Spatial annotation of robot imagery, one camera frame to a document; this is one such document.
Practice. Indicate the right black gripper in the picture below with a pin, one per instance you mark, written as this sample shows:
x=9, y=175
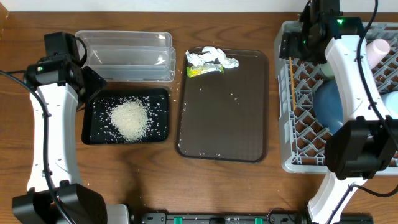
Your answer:
x=291, y=48

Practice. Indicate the pink cup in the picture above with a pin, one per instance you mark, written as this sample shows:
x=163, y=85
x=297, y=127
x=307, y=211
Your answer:
x=376, y=51

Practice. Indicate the grey dishwasher rack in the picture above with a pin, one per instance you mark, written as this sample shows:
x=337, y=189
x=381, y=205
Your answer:
x=302, y=137

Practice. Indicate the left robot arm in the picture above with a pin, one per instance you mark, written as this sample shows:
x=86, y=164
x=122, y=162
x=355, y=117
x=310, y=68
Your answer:
x=59, y=84

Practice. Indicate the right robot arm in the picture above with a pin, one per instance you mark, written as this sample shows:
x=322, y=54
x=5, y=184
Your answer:
x=367, y=140

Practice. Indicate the wooden chopstick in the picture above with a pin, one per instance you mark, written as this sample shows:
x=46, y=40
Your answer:
x=291, y=72

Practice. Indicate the mint green bowl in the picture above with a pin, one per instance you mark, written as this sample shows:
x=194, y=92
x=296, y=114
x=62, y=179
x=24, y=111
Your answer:
x=327, y=71

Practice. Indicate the light blue bowl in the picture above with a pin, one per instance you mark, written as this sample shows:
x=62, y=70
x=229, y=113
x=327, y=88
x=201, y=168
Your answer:
x=391, y=102

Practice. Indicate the pile of white rice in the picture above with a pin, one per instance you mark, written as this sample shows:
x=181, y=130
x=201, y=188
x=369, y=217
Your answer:
x=131, y=119

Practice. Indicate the green snack wrapper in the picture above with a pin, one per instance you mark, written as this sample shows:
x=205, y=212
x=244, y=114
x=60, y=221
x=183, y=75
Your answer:
x=203, y=69

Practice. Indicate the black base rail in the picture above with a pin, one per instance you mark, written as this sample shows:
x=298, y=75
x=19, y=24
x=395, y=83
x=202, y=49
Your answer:
x=120, y=214

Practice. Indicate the white tissue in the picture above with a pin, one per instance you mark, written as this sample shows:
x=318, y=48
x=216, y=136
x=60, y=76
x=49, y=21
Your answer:
x=211, y=54

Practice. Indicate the black waste tray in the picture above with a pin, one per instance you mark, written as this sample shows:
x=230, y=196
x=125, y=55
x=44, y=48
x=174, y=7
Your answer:
x=97, y=126

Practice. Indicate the dark brown serving tray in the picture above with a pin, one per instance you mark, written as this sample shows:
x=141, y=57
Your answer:
x=223, y=116

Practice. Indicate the clear plastic bin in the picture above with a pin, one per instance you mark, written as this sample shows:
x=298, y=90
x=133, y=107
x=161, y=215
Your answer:
x=129, y=56

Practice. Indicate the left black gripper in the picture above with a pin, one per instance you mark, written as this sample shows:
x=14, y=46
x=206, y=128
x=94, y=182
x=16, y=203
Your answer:
x=94, y=83

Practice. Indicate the dark blue plate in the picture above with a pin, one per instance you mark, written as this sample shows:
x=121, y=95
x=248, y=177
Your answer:
x=327, y=106

